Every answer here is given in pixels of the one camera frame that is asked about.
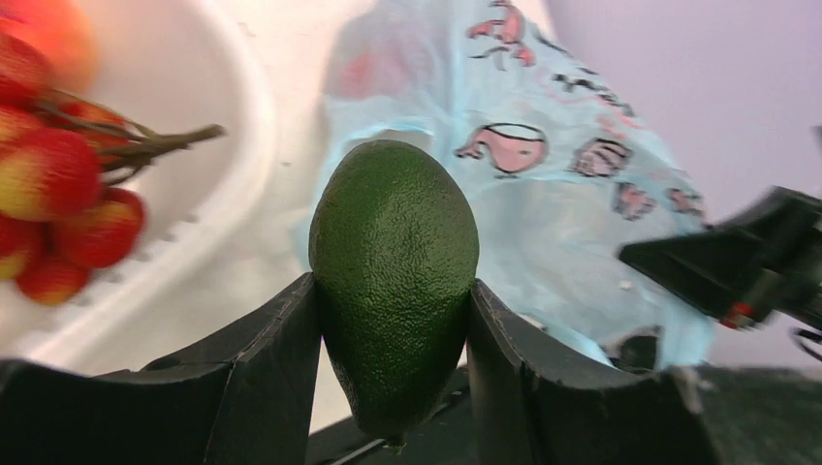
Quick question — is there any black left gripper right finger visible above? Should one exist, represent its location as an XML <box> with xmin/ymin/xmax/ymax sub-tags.
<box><xmin>467</xmin><ymin>282</ymin><xmax>821</xmax><ymax>464</ymax></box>

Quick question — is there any light blue printed plastic bag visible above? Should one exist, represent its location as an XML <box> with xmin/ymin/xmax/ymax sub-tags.
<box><xmin>320</xmin><ymin>1</ymin><xmax>714</xmax><ymax>369</ymax></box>

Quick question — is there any white plastic basket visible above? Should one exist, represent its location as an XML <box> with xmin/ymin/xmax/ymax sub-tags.
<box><xmin>1</xmin><ymin>1</ymin><xmax>339</xmax><ymax>374</ymax></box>

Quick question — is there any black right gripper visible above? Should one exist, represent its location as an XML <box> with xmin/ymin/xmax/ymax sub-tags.
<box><xmin>617</xmin><ymin>187</ymin><xmax>821</xmax><ymax>359</ymax></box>

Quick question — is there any dark green fake avocado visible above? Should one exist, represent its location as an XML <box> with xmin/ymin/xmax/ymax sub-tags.
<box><xmin>308</xmin><ymin>139</ymin><xmax>480</xmax><ymax>450</ymax></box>

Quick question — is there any orange fake peach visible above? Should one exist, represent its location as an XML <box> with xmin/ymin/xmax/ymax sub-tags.
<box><xmin>1</xmin><ymin>0</ymin><xmax>100</xmax><ymax>93</ymax></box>

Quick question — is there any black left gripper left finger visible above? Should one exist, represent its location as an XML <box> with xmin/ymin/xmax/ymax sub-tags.
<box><xmin>1</xmin><ymin>274</ymin><xmax>321</xmax><ymax>464</ymax></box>

